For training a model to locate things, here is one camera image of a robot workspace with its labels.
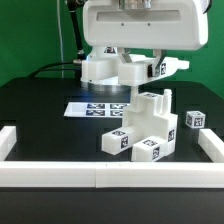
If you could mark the white chair back frame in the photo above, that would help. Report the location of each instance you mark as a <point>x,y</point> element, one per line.
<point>112,71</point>

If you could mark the white marker sheet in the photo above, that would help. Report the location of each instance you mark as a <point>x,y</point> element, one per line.
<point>94,110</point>

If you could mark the white chair seat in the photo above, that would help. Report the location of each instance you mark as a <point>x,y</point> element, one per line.
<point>150,115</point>

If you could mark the white tagged cube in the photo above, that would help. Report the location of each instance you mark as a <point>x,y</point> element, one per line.
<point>195,119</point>

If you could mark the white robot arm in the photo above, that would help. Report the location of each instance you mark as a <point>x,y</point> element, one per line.
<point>102,51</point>

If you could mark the white U-shaped barrier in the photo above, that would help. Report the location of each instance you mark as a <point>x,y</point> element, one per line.
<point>103,174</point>

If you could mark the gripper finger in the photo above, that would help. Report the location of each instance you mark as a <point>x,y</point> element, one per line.
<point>154,67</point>
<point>124,55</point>

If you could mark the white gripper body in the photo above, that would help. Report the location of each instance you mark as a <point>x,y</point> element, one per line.
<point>165,24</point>

